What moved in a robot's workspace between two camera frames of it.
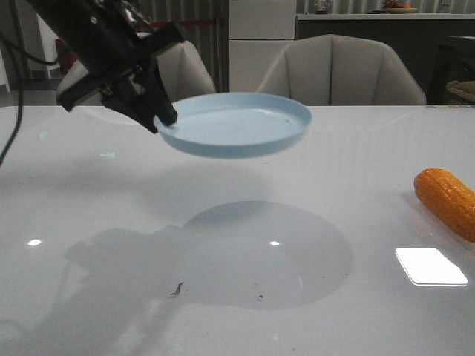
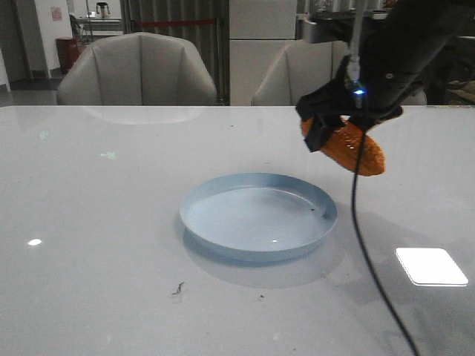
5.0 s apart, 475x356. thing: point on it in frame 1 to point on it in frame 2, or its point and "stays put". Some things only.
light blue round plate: x=230 y=124 to x=256 y=216
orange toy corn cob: x=449 y=198 to x=344 y=146
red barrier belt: x=177 y=23 stays put
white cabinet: x=259 y=32 stays put
